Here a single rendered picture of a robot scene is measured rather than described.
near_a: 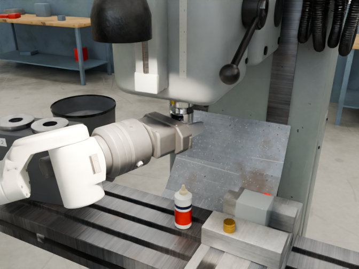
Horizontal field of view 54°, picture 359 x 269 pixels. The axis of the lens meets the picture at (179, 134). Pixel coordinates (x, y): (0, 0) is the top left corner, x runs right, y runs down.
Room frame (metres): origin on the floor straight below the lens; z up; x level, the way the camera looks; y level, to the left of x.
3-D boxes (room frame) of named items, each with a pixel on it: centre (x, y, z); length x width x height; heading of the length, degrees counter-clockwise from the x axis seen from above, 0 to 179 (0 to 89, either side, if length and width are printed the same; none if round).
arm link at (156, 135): (0.58, 0.06, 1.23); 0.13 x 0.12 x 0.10; 43
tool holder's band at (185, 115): (0.65, 0.00, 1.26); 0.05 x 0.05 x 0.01
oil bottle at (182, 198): (0.68, -0.01, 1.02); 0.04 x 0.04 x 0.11
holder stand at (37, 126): (0.84, 0.37, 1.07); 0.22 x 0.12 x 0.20; 75
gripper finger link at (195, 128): (0.62, -0.03, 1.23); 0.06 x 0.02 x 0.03; 133
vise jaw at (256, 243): (0.53, -0.12, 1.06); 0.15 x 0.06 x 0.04; 62
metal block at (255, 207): (0.58, -0.15, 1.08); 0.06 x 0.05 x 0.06; 62
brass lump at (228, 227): (0.53, -0.09, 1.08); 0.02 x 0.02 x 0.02
